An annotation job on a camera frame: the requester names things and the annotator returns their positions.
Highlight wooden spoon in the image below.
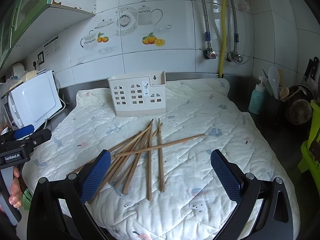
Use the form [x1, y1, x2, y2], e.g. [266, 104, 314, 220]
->
[279, 87, 290, 101]

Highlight white plastic rice paddle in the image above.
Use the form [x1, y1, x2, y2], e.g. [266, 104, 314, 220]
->
[268, 66, 280, 99]

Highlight braided steel hose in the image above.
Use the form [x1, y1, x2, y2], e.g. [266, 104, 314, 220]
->
[194, 0, 213, 51]
[226, 0, 245, 65]

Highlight wooden chopstick diagonal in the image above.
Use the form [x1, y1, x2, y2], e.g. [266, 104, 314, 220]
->
[66, 130, 142, 176]

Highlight braided steel hose left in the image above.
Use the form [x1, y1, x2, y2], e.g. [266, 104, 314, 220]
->
[194, 0, 213, 51]

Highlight black utensil crock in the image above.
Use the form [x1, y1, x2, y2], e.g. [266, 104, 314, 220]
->
[260, 93, 292, 131]

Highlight braided steel hose right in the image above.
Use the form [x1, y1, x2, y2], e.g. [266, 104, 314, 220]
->
[226, 0, 245, 65]

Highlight black kitchen cleaver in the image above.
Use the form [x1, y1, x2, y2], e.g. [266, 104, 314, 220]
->
[301, 57, 319, 86]

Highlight teal soap pump bottle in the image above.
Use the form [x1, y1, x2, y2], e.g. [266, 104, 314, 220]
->
[248, 76, 266, 115]

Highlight beige plastic utensil holder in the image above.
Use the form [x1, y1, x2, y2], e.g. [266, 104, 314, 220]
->
[108, 71, 166, 117]

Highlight long crossing wooden chopstick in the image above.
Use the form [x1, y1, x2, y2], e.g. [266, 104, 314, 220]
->
[115, 133, 205, 158]

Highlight green plastic rack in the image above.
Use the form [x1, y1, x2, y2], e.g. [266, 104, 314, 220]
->
[298, 100, 319, 185]

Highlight red handled water valve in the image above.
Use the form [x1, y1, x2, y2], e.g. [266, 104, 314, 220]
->
[203, 47, 216, 60]

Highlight yellow gas hose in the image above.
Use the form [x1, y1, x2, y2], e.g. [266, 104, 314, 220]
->
[217, 0, 229, 78]

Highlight green wall cabinet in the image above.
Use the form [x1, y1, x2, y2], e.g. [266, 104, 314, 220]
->
[1, 0, 97, 75]

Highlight person's left hand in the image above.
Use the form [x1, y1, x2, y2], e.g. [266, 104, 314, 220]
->
[9, 167, 23, 208]

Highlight white quilted mat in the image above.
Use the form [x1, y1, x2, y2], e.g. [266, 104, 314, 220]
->
[22, 77, 301, 240]

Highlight vertical wooden chopstick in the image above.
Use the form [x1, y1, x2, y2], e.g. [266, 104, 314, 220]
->
[147, 119, 153, 200]
[158, 119, 165, 192]

